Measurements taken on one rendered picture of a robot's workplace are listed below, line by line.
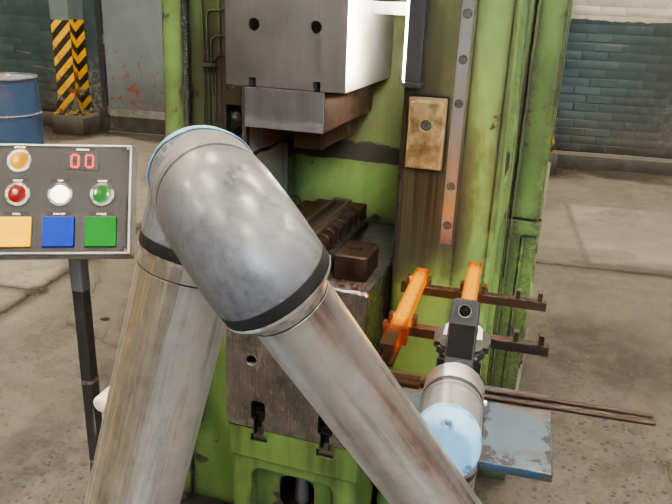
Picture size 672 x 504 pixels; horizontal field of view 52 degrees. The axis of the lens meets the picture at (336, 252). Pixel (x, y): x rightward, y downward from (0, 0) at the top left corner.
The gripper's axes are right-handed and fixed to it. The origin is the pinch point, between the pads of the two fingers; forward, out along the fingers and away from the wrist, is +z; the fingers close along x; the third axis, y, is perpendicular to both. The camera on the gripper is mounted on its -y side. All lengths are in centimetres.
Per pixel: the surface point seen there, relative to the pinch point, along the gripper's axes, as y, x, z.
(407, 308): 4.4, -11.7, 11.5
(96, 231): 3, -91, 28
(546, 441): 31.2, 19.1, 14.9
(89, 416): 64, -103, 36
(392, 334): 3.4, -12.4, -2.9
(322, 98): -31, -39, 41
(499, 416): 31.3, 9.4, 21.5
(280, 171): -4, -61, 80
